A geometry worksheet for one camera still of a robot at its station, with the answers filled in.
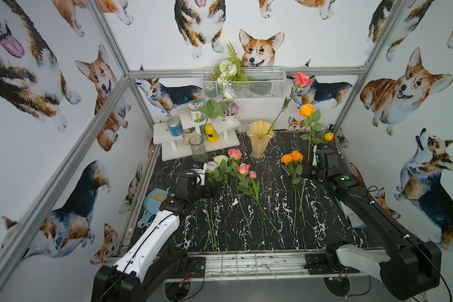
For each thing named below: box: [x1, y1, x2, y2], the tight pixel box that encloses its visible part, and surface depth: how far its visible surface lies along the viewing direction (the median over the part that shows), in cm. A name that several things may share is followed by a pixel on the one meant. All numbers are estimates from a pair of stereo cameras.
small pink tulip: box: [250, 170, 268, 235], surface depth 97 cm
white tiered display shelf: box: [152, 111, 241, 162], surface depth 109 cm
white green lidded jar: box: [187, 99, 207, 123], surface depth 94 cm
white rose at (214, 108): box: [198, 85, 238, 137], surface depth 86 cm
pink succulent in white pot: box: [224, 101, 240, 123], surface depth 101 cm
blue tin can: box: [166, 116, 184, 138], surface depth 97 cm
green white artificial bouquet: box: [209, 40, 248, 101], surface depth 82 cm
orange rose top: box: [299, 103, 326, 163], surface depth 87 cm
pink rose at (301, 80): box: [266, 72, 312, 136], surface depth 82 cm
